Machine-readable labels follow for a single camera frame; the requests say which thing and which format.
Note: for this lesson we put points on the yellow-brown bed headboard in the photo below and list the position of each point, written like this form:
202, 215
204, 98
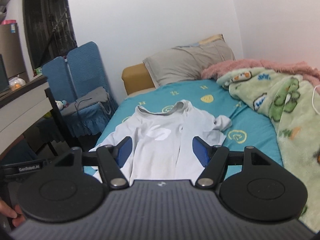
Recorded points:
136, 78

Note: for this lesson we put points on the white desk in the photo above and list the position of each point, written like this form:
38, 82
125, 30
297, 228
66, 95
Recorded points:
21, 108

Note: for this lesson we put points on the small plush toy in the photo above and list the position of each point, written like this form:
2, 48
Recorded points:
61, 104

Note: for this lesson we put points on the teal patterned bed sheet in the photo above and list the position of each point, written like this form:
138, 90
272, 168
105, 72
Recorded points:
248, 127

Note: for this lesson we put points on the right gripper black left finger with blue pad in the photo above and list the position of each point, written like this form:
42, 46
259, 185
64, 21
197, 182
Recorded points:
109, 159

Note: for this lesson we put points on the white long-sleeve shirt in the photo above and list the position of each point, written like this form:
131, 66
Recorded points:
162, 143

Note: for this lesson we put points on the grey bag on chair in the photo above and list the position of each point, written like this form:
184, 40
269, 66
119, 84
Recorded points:
95, 96

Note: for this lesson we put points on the blue folding chair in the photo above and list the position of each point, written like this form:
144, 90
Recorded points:
73, 77

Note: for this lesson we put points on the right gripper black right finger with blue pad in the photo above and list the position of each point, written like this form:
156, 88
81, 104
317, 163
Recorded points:
217, 159

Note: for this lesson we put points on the yellow pillow behind grey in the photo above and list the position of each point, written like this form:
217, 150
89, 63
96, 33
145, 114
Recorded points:
209, 40

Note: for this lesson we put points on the green cartoon fleece blanket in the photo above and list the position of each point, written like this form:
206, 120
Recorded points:
292, 105

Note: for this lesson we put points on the pink fluffy blanket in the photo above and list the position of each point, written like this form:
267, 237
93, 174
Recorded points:
308, 73

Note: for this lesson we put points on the dark window with grille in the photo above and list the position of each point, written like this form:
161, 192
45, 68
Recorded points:
48, 30

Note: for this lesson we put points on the person's left hand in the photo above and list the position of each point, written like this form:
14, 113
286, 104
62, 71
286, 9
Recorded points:
14, 213

